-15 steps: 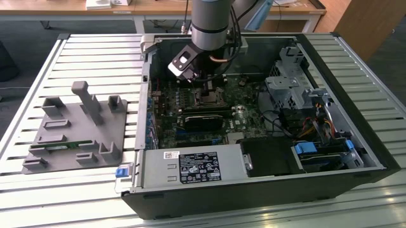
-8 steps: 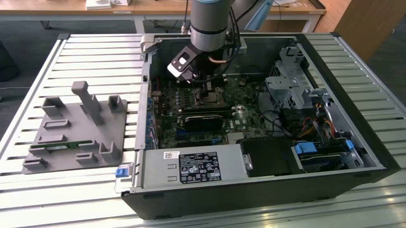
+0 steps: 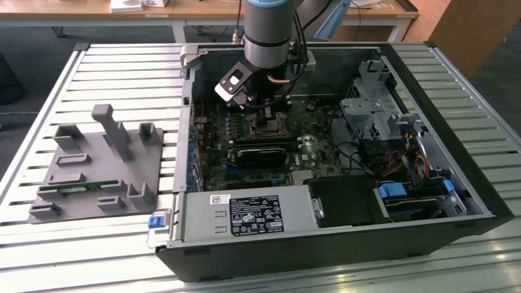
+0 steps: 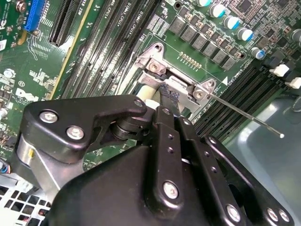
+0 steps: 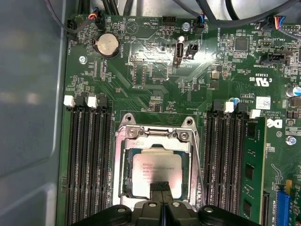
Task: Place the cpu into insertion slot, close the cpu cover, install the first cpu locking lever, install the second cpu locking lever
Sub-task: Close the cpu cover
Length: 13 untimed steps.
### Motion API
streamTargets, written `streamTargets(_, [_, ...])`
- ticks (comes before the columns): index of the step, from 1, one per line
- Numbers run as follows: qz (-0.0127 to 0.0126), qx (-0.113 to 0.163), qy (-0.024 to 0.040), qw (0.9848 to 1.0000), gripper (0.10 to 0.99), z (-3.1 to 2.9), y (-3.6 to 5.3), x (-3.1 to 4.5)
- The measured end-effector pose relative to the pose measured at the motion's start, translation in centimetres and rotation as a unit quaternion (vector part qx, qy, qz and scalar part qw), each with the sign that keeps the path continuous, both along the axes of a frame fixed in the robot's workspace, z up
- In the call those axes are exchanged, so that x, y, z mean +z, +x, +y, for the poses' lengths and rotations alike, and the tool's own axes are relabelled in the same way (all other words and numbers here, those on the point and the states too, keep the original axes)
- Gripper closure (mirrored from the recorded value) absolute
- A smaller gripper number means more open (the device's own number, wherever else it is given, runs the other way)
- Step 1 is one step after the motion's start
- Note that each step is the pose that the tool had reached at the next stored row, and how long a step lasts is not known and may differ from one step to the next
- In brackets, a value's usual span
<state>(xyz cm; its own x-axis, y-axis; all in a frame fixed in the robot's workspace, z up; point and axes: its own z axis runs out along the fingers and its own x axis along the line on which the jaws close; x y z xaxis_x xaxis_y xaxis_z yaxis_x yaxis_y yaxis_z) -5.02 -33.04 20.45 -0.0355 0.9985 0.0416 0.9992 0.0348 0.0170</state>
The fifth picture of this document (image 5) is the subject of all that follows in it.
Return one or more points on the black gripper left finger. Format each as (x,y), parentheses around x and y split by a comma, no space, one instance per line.
(150,214)

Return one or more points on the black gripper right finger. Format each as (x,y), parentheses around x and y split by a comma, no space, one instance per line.
(178,215)

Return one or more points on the silver square CPU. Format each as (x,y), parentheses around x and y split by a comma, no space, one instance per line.
(157,169)

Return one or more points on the thin metal locking lever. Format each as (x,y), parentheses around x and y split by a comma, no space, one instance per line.
(198,164)

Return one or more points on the CPU socket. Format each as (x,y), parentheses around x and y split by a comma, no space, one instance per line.
(138,132)

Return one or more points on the black expansion slot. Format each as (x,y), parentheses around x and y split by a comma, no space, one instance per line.
(265,209)

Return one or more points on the blue expansion slot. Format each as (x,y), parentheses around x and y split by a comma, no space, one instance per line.
(283,207)

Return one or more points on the green RAM stick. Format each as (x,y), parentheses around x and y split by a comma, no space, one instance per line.
(254,153)

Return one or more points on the green motherboard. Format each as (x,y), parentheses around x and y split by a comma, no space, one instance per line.
(164,94)

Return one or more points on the silver board screw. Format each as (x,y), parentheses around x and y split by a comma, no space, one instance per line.
(291,140)
(185,26)
(82,59)

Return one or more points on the black open PC case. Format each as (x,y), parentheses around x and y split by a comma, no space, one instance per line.
(28,117)

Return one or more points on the internal USB port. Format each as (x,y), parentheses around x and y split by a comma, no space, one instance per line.
(179,53)

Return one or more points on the small silver capacitor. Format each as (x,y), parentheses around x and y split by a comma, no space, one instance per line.
(296,91)
(181,38)

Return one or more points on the silver coin battery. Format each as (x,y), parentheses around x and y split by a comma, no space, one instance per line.
(108,43)

